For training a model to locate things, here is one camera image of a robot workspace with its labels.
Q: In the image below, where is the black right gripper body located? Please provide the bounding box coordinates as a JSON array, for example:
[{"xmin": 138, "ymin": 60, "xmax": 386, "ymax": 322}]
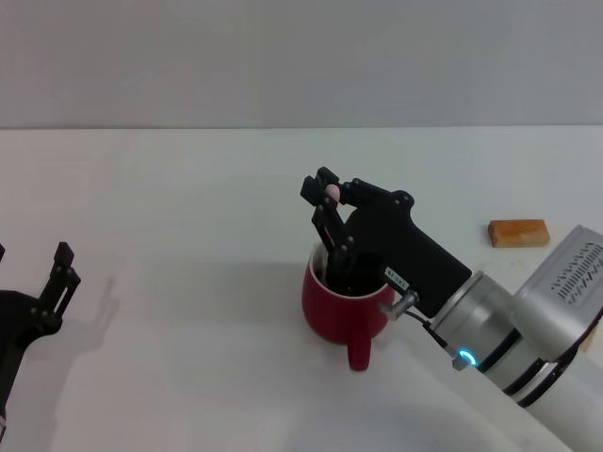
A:
[{"xmin": 345, "ymin": 189, "xmax": 473, "ymax": 318}]

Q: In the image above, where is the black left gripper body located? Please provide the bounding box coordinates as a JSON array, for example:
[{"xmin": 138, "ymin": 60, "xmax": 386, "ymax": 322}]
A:
[{"xmin": 0, "ymin": 290, "xmax": 65, "ymax": 421}]

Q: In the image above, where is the red ceramic cup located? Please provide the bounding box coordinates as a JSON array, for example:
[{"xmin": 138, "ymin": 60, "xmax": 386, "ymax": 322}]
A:
[{"xmin": 301, "ymin": 239, "xmax": 397, "ymax": 373}]

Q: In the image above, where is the dark brown coffee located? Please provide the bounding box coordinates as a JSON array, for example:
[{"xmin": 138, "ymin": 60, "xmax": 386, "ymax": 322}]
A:
[{"xmin": 315, "ymin": 263, "xmax": 385, "ymax": 297}]

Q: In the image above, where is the orange brown wooden block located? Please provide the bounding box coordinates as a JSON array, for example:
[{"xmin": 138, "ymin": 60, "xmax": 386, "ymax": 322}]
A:
[{"xmin": 487, "ymin": 218, "xmax": 551, "ymax": 250}]

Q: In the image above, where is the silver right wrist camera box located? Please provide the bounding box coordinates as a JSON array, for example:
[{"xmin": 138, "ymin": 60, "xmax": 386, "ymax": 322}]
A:
[{"xmin": 513, "ymin": 224, "xmax": 603, "ymax": 352}]

